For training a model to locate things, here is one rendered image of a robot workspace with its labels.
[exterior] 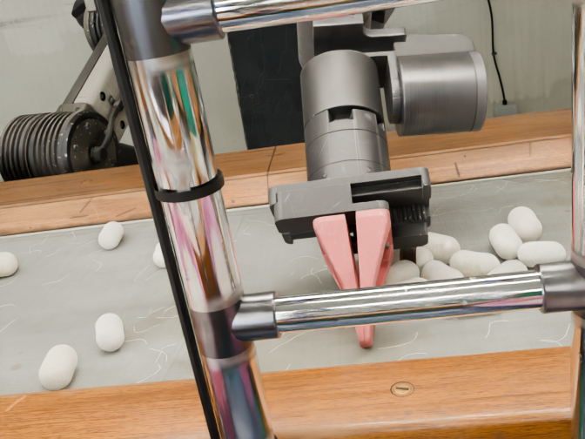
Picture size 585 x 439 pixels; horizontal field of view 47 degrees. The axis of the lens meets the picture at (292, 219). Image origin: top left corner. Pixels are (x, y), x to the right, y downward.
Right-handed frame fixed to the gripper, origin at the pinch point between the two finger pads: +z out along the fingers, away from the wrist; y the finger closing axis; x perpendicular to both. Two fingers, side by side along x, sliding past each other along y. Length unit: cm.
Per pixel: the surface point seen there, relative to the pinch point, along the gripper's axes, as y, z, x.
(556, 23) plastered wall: 69, -145, 152
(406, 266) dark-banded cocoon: 3.1, -5.2, 3.4
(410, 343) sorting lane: 2.7, 0.8, 0.7
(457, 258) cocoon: 6.6, -5.7, 4.0
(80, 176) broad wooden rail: -31.0, -27.3, 21.3
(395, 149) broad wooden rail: 4.0, -23.6, 18.4
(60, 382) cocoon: -18.9, 1.7, -1.4
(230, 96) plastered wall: -50, -147, 168
